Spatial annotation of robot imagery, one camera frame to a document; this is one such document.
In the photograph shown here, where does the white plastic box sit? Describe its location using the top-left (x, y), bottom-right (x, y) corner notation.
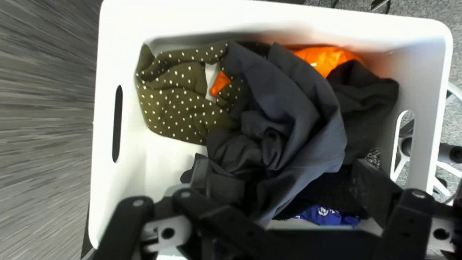
top-left (89, 0), bottom-right (454, 246)

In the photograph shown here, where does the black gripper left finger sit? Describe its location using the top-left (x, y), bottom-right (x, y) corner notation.
top-left (97, 188), bottom-right (272, 260)

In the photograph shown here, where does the black garment in box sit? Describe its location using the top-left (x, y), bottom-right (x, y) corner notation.
top-left (288, 60), bottom-right (402, 219)

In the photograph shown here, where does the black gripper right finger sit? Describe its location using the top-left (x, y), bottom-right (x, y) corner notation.
top-left (350, 158), bottom-right (462, 260)

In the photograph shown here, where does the black cloth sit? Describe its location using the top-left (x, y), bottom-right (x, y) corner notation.
top-left (184, 42), bottom-right (347, 226)

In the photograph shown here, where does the olive dotted cloth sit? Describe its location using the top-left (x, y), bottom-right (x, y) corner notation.
top-left (135, 42), bottom-right (245, 145)

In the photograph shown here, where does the blue cloth in box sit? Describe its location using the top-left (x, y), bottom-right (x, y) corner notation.
top-left (295, 206), bottom-right (362, 227)

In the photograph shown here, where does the orange cloth in box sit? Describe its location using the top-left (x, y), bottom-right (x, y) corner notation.
top-left (210, 45), bottom-right (362, 97)

